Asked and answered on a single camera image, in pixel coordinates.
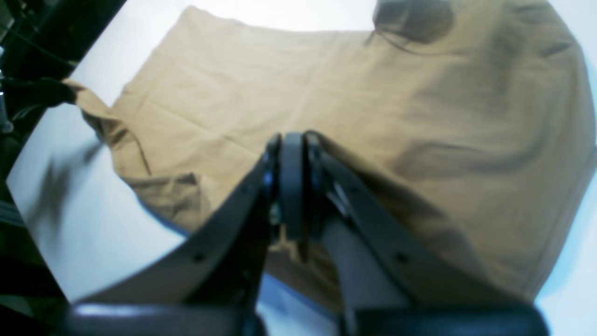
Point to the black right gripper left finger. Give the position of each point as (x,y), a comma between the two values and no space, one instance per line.
(208,286)

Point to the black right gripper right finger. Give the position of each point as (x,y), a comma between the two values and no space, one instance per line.
(391,284)

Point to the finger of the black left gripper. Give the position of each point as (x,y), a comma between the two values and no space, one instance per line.
(45,92)

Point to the brown T-shirt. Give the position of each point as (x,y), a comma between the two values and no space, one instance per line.
(473,124)

